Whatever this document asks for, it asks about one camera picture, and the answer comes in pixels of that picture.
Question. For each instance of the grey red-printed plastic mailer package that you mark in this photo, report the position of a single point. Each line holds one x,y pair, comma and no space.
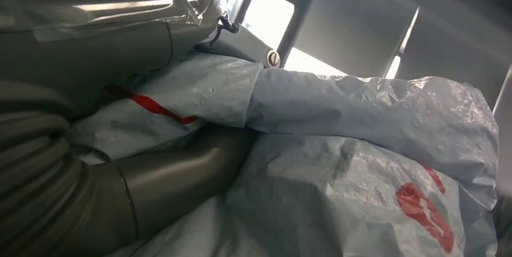
340,127

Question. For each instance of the dark metal frame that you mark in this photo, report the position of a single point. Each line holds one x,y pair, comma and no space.
299,19

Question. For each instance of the ribbed grey left arm sleeve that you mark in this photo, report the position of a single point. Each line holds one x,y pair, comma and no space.
36,191

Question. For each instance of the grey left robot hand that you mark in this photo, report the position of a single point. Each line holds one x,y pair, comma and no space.
92,47

